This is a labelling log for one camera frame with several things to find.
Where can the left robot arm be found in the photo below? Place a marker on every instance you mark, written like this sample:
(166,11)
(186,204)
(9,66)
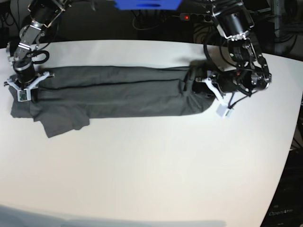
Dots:
(233,25)

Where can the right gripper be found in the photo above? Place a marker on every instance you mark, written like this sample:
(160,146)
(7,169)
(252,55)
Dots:
(27,77)

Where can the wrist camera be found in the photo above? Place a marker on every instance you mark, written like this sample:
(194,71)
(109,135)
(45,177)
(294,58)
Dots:
(224,111)
(24,95)

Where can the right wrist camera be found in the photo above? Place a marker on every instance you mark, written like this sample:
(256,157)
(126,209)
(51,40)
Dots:
(24,95)

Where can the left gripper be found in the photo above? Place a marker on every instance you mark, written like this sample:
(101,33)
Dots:
(216,85)

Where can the dark grey T-shirt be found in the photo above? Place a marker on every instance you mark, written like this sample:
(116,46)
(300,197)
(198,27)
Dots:
(74,95)

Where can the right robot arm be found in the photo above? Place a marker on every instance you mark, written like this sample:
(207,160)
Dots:
(25,54)

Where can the black OpenArm base box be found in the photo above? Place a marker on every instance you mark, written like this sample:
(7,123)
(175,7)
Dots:
(286,208)

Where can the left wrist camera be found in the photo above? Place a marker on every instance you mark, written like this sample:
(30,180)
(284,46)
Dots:
(224,111)

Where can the black power strip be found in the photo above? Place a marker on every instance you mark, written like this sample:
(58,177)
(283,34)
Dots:
(195,18)

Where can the blue plastic bin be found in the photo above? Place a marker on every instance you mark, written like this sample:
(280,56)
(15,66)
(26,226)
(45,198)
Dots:
(147,4)

